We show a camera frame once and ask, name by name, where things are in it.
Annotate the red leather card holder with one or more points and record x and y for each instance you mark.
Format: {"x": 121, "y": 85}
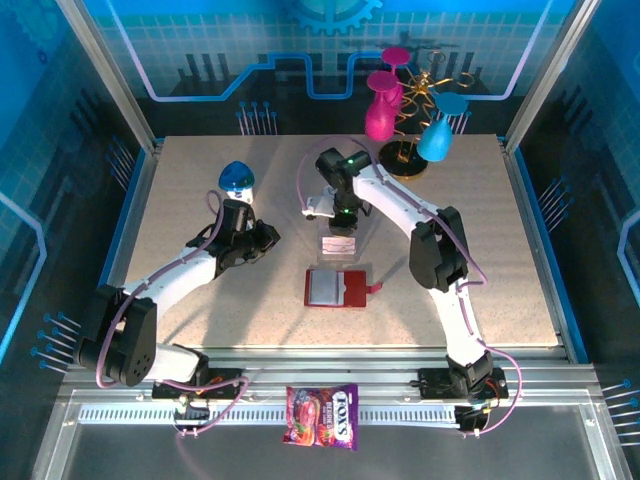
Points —
{"x": 355, "y": 290}

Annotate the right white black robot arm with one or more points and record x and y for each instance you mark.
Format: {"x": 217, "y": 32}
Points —
{"x": 440, "y": 250}

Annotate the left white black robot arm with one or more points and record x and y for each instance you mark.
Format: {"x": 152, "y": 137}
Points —
{"x": 125, "y": 330}

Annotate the white bottle with blue cap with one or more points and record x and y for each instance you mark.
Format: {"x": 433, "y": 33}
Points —
{"x": 236, "y": 177}

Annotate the pink stemmed glass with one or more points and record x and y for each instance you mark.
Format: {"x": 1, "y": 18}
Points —
{"x": 396, "y": 55}
{"x": 378, "y": 122}

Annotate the teal stemmed glass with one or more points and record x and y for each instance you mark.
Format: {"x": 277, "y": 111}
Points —
{"x": 434, "y": 142}

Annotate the small black connector box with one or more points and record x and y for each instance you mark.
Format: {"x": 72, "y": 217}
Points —
{"x": 192, "y": 414}
{"x": 472, "y": 419}

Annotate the purple Fox's candy bag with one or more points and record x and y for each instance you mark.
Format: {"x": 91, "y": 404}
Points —
{"x": 320, "y": 415}

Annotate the aluminium table side rail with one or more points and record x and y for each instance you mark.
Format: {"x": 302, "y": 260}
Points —
{"x": 522, "y": 200}
{"x": 137, "y": 200}

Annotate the aluminium front frame rail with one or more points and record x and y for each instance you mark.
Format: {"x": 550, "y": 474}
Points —
{"x": 320, "y": 365}

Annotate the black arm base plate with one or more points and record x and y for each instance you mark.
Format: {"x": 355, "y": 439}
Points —
{"x": 225, "y": 387}
{"x": 432, "y": 385}

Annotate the aluminium frame post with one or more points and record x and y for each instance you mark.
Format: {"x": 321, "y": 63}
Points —
{"x": 111, "y": 75}
{"x": 550, "y": 75}

